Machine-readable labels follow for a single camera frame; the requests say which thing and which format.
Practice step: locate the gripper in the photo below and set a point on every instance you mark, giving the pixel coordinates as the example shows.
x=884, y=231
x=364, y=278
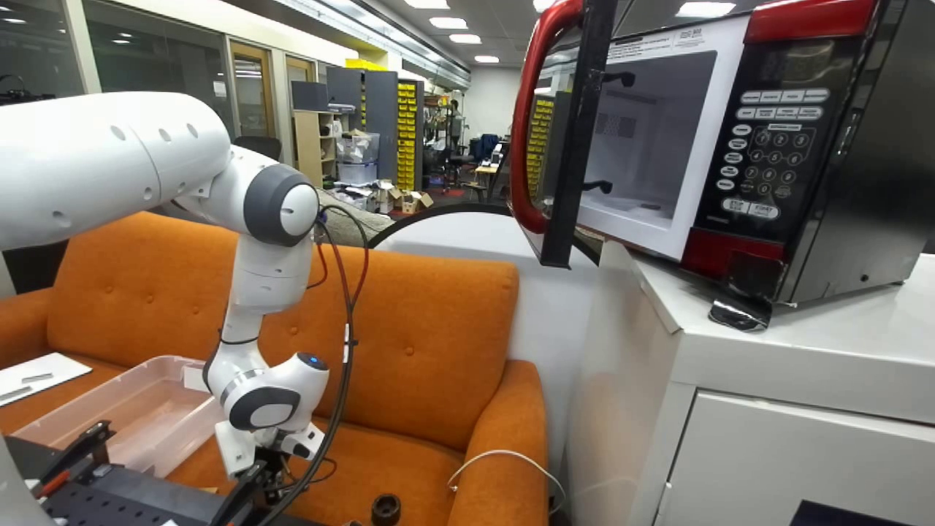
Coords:
x=272, y=471

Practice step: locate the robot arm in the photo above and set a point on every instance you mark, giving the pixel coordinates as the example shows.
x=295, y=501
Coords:
x=109, y=161

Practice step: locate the transparent plastic container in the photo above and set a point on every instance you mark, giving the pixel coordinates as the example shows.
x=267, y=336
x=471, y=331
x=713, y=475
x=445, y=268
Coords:
x=139, y=409

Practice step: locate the black round knob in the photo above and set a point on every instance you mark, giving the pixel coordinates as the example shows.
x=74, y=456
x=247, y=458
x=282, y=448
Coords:
x=386, y=509

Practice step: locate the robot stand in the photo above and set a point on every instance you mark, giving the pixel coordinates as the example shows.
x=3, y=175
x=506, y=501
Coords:
x=124, y=504

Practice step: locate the orange sofa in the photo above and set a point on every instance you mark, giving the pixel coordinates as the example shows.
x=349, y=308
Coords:
x=431, y=343

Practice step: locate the white paper sheet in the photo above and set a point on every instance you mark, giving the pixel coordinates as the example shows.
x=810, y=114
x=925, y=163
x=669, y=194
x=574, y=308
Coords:
x=40, y=369

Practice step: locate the heap of cardboard boxes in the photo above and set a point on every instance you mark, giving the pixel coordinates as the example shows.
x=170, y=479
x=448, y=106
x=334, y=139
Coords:
x=398, y=197

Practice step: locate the black office chair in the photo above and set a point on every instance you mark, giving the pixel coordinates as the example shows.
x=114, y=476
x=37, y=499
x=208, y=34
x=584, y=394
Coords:
x=257, y=146

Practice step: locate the stack of plastic storage bins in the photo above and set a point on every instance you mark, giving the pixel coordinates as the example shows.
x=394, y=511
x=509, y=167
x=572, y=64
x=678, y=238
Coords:
x=358, y=157

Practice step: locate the wooden shelf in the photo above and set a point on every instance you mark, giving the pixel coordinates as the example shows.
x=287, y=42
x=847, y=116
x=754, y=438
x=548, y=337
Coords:
x=307, y=146

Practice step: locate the yellow bin rack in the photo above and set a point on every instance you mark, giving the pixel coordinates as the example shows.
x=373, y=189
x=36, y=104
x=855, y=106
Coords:
x=407, y=139

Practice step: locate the wooden door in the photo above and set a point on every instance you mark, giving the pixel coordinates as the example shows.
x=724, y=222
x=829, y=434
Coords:
x=252, y=91

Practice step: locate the grey metal cabinet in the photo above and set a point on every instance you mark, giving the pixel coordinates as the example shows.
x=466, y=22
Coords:
x=380, y=102

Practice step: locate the person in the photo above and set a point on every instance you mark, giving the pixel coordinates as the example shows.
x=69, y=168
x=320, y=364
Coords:
x=454, y=120

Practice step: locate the microwave door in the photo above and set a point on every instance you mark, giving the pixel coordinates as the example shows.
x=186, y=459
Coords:
x=577, y=146

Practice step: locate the row of ceiling lights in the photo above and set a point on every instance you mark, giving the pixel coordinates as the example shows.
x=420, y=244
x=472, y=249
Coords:
x=456, y=29

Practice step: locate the white cabinet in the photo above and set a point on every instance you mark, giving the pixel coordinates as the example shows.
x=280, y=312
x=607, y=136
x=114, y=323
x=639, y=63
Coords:
x=767, y=409

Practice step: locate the microwave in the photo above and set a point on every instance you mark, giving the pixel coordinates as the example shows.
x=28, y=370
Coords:
x=796, y=146

